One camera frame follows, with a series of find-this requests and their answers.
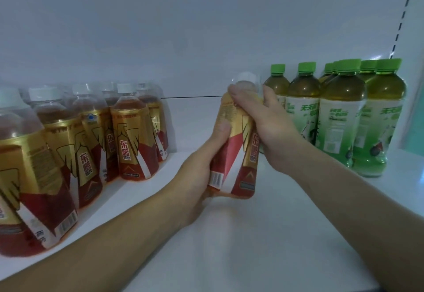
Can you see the person's left hand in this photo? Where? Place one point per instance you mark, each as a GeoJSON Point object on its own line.
{"type": "Point", "coordinates": [192, 182]}

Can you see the person's right hand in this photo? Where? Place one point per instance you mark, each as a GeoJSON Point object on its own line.
{"type": "Point", "coordinates": [275, 132]}

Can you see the gold-red bottle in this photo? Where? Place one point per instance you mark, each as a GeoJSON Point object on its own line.
{"type": "Point", "coordinates": [235, 162]}

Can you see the row of green-capped bottles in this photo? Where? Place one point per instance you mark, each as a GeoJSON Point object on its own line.
{"type": "Point", "coordinates": [338, 116]}

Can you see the white metal shelf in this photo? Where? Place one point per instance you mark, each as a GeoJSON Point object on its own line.
{"type": "Point", "coordinates": [199, 30]}

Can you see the row of amber drink bottles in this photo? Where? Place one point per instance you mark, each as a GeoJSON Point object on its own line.
{"type": "Point", "coordinates": [53, 162]}

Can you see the person's left forearm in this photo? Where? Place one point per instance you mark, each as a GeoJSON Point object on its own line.
{"type": "Point", "coordinates": [86, 248]}

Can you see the person's right forearm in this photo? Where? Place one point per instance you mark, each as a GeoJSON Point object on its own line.
{"type": "Point", "coordinates": [358, 222]}

